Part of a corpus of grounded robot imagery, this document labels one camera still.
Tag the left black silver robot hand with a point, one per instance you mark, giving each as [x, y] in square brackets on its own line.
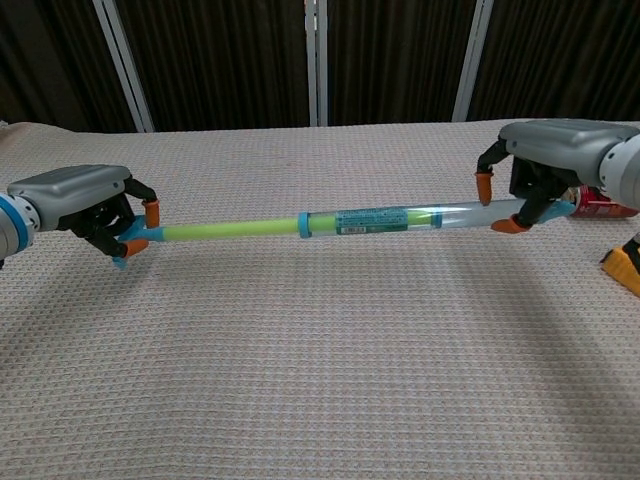
[75, 192]

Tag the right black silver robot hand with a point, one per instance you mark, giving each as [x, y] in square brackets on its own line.
[555, 142]

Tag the clear plastic tube with label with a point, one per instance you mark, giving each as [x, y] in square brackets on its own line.
[375, 220]

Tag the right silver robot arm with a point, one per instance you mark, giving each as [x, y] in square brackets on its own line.
[625, 170]

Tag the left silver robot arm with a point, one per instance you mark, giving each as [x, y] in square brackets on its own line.
[15, 225]

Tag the woven beige tablecloth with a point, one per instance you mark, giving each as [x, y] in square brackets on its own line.
[320, 350]

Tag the red soda can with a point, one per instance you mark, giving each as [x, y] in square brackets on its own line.
[597, 207]

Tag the dark folding screen panel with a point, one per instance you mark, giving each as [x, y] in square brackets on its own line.
[50, 60]
[220, 60]
[560, 55]
[395, 55]

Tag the yellow tape measure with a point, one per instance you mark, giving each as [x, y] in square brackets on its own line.
[625, 267]

